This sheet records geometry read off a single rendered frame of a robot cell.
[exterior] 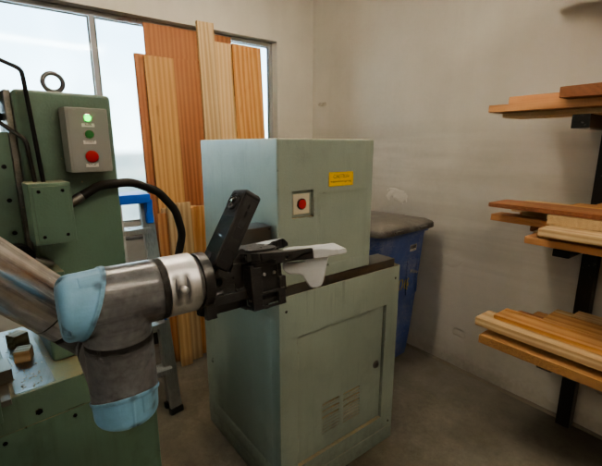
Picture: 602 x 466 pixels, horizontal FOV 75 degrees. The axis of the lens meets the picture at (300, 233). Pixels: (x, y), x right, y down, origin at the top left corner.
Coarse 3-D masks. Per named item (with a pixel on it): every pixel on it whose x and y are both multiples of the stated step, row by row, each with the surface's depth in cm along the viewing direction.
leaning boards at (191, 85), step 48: (144, 48) 236; (192, 48) 253; (240, 48) 268; (144, 96) 236; (192, 96) 254; (240, 96) 272; (144, 144) 240; (192, 144) 258; (192, 192) 262; (192, 240) 249; (192, 336) 257
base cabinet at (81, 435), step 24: (24, 432) 97; (48, 432) 100; (72, 432) 104; (96, 432) 109; (120, 432) 113; (144, 432) 119; (0, 456) 94; (24, 456) 97; (48, 456) 101; (72, 456) 105; (96, 456) 110; (120, 456) 115; (144, 456) 120
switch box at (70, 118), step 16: (64, 112) 96; (80, 112) 98; (96, 112) 100; (64, 128) 98; (80, 128) 98; (96, 128) 101; (64, 144) 100; (80, 144) 99; (96, 144) 102; (80, 160) 100
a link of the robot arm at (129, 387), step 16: (80, 352) 50; (96, 352) 43; (112, 352) 43; (128, 352) 44; (144, 352) 45; (96, 368) 43; (112, 368) 43; (128, 368) 44; (144, 368) 45; (96, 384) 44; (112, 384) 44; (128, 384) 44; (144, 384) 46; (96, 400) 44; (112, 400) 44; (128, 400) 44; (144, 400) 46; (96, 416) 45; (112, 416) 44; (128, 416) 45; (144, 416) 46
